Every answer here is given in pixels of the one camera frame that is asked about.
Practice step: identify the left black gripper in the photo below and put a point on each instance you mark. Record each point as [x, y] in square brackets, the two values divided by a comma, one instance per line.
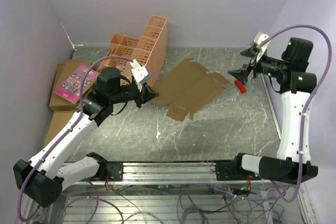
[144, 95]

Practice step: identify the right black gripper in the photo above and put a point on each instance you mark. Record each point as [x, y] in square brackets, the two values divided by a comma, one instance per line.
[250, 52]

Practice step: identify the brown cardboard box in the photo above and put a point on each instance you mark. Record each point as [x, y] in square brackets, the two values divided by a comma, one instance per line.
[187, 88]

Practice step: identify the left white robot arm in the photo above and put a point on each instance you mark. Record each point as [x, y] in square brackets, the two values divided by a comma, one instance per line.
[45, 176]

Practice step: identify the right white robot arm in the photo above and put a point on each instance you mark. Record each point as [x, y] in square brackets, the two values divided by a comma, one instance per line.
[296, 84]

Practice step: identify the large closed cardboard box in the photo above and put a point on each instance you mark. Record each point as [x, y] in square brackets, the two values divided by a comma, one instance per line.
[63, 71]

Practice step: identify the small closed cardboard box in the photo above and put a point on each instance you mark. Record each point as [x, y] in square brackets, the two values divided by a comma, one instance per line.
[58, 122]

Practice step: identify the red small object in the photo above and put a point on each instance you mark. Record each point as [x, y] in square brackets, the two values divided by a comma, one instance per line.
[240, 86]

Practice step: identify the orange plastic organizer rack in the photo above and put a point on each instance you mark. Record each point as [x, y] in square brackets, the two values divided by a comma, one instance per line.
[149, 50]

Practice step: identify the pink book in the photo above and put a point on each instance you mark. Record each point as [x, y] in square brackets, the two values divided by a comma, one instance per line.
[69, 89]

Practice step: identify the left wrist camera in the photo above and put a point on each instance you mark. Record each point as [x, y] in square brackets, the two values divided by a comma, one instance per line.
[140, 73]

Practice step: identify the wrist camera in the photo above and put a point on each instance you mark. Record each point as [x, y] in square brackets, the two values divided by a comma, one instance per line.
[140, 73]
[259, 47]

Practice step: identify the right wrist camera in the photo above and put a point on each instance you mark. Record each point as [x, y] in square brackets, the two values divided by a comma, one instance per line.
[259, 47]

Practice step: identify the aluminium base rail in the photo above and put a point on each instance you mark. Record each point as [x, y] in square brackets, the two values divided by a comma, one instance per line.
[122, 173]

